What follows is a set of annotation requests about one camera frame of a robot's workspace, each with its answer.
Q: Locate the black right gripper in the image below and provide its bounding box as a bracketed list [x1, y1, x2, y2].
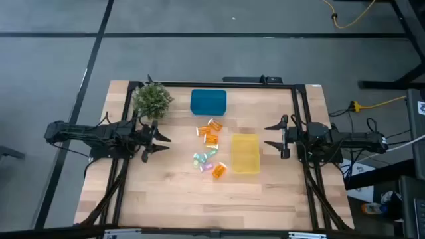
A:
[263, 114, 300, 160]

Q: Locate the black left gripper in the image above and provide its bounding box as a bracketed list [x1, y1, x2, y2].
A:
[141, 119, 173, 163]

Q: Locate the yellow translucent plastic bin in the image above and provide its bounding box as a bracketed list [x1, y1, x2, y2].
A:
[231, 133, 261, 175]

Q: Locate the blue plastic bin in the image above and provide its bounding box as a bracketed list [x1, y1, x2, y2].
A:
[190, 88, 228, 116]

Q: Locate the green potted plant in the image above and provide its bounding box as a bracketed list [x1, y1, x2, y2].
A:
[131, 82, 175, 120]

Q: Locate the white printed paper sheet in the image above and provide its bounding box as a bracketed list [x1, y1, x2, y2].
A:
[341, 158, 375, 203]

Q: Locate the orange bottle on floor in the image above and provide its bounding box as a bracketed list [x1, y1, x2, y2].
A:
[361, 202, 388, 215]

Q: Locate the grey computer cabinet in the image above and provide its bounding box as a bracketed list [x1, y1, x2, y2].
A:
[406, 88, 425, 180]

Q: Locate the dark grey furniture foot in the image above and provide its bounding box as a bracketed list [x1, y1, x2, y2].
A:
[0, 145, 26, 161]

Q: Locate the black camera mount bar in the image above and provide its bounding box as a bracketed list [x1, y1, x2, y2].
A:
[222, 75, 284, 84]

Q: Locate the black aluminium table frame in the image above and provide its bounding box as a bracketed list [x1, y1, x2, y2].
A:
[78, 79, 355, 232]

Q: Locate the black power cable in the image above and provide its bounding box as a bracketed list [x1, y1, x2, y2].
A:
[328, 105, 412, 147]

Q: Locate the yellow extension cord with plug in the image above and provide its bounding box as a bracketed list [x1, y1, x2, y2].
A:
[348, 95, 408, 113]

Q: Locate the silver metal bracket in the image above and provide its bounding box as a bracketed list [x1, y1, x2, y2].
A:
[288, 231, 328, 239]

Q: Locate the white cable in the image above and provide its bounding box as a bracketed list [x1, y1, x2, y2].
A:
[355, 133, 425, 163]

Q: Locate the yellow hanging cable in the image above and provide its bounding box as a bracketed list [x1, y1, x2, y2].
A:
[322, 0, 377, 29]

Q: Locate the black desk leg frame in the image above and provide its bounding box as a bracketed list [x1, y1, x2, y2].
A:
[357, 0, 425, 90]

